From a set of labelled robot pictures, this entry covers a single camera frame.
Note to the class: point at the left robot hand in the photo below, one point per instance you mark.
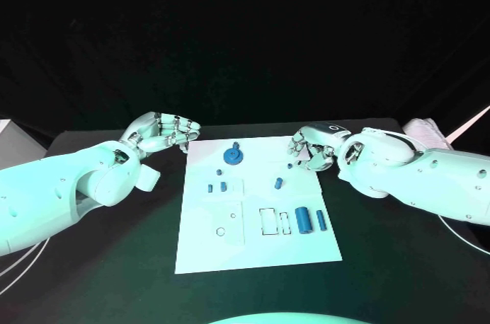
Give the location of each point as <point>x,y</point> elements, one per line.
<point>168,131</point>

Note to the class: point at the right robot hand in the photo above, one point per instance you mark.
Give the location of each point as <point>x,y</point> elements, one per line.
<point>317,143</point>

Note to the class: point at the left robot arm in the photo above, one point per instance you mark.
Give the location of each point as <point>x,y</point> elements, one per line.
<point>46,186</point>

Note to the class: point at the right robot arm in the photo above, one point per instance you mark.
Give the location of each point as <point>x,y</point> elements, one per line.
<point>421,175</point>

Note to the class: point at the white task board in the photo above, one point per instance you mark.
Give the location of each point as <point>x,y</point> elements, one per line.
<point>252,204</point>

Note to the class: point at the blue gear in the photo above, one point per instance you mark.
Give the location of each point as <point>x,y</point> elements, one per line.
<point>233,156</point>

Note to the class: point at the white cloth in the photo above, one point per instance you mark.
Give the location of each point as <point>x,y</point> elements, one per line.
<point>426,134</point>

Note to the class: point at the thin blue cylinder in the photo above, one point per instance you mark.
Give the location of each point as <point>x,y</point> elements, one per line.
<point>320,220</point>

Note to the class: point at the thick blue cylinder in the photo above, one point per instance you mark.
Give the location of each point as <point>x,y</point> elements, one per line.
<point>302,220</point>

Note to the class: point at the white box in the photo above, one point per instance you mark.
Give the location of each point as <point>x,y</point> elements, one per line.
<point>17,143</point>

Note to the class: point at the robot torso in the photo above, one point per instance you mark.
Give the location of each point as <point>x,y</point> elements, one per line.
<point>282,318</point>

